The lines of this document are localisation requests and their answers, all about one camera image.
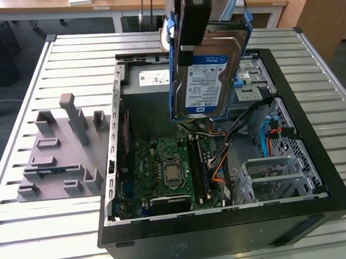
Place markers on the grey power supply unit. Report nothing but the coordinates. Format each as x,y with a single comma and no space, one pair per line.
149,113

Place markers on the black PC case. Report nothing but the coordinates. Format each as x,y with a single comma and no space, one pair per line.
225,234

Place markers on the metal disk bay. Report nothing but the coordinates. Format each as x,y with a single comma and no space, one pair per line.
268,182

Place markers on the black RAM slot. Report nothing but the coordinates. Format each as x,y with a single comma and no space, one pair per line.
204,168
196,169

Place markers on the grey parts rack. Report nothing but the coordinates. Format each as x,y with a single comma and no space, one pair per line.
67,152

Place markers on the blue plastic drive latch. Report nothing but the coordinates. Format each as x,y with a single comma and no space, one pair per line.
239,82

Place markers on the brown wooden cabinet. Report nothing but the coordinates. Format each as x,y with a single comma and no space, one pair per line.
323,11

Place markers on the silver CPU in socket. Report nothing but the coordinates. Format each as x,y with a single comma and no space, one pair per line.
172,173

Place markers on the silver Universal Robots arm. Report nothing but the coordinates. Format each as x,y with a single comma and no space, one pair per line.
217,2

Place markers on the long wooden desk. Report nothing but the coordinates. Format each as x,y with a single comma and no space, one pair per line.
39,10

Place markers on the black mesh bin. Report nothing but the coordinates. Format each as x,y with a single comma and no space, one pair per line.
0,51

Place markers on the black graphics card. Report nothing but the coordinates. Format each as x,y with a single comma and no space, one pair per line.
171,203

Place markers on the hard disk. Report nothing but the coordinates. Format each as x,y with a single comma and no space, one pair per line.
205,84

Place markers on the RAM stick in rack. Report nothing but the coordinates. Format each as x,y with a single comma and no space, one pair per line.
51,171

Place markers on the metal drive cage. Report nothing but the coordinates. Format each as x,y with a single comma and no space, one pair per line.
248,95

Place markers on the green motherboard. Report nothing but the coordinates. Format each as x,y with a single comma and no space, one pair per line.
151,165

